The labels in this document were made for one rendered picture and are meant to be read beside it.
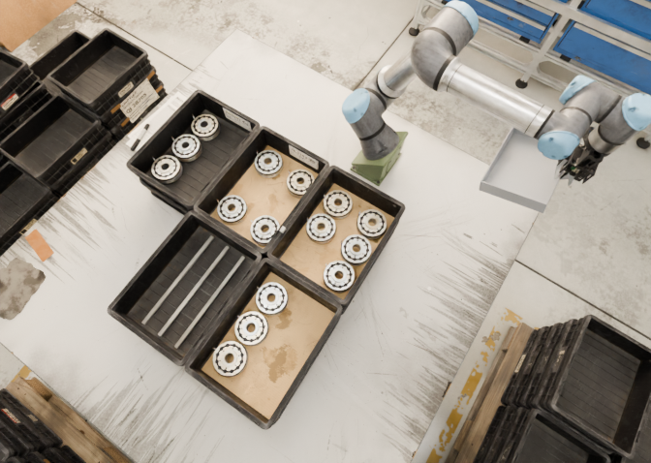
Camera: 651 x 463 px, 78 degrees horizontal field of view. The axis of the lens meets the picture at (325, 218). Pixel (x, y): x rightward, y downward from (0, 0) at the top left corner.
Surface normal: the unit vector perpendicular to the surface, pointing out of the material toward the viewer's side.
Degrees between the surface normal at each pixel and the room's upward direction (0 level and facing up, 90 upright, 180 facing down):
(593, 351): 0
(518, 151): 16
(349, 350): 0
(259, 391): 0
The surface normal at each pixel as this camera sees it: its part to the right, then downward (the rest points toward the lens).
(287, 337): 0.01, -0.38
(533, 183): -0.23, -0.50
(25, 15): 0.79, 0.38
